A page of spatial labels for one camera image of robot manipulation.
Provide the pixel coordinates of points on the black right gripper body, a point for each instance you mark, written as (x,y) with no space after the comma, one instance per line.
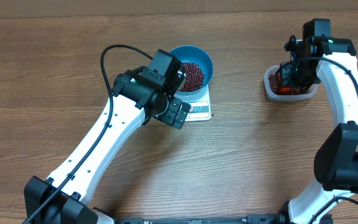
(299,76)

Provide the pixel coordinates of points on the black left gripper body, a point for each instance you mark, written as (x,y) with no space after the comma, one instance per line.
(169,112)

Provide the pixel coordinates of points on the red measuring scoop blue handle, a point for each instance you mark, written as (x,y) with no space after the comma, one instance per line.
(283,90)

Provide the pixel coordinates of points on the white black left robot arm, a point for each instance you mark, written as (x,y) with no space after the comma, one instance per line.
(134,98)

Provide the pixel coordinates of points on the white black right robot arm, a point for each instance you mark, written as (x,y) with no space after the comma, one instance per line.
(321,58)

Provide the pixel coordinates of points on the white digital kitchen scale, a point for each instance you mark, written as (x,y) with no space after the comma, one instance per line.
(200,104)

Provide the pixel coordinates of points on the red beans in bowl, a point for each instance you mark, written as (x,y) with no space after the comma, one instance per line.
(194,77)

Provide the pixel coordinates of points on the teal plastic bowl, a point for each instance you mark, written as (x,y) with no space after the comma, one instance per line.
(193,54)

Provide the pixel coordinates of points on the clear container of red beans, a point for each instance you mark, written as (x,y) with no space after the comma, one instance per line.
(271,95)

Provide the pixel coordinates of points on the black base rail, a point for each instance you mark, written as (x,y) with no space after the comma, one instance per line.
(267,218)

